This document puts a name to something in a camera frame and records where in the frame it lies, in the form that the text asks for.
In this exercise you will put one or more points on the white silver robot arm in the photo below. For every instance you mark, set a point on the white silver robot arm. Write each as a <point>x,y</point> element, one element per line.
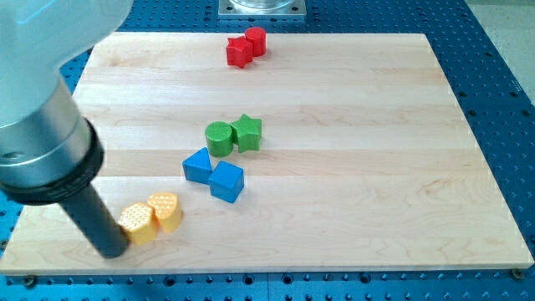
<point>43,135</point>

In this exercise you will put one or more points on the green star block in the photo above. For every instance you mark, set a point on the green star block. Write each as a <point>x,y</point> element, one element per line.
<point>247,133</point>

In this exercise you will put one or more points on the wooden board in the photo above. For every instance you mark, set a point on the wooden board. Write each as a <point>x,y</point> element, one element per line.
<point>366,161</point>

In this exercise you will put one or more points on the green cylinder block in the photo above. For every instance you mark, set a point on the green cylinder block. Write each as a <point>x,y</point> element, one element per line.
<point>219,139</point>

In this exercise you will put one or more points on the blue cube block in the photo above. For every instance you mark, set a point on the blue cube block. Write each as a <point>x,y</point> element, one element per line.
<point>226,181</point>

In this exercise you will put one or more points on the blue triangle block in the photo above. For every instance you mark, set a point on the blue triangle block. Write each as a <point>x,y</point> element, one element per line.
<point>197,167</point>

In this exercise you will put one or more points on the red star block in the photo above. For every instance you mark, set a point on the red star block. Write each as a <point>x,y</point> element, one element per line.
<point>239,52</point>

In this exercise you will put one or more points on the yellow heart block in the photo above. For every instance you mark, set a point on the yellow heart block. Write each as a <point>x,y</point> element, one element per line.
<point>167,210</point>

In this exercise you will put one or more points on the red cylinder block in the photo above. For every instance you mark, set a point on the red cylinder block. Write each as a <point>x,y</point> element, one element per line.
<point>258,38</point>

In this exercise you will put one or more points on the yellow hexagon block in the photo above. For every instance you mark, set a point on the yellow hexagon block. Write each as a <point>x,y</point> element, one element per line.
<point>139,223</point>

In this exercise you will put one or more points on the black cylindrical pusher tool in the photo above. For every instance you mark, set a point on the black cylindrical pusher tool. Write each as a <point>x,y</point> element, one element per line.
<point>76,195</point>

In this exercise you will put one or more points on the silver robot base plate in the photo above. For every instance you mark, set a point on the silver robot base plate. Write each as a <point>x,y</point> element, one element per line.
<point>261,8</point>

